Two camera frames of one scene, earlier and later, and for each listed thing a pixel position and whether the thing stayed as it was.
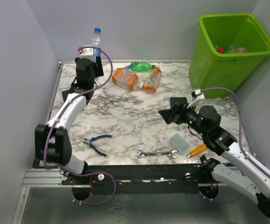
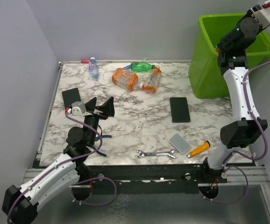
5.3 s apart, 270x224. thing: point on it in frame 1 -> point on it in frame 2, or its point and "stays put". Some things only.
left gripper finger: [99, 69] -> [107, 108]
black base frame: [139, 178] stays put
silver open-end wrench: [170, 153] stays put
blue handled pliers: [89, 142] stays put
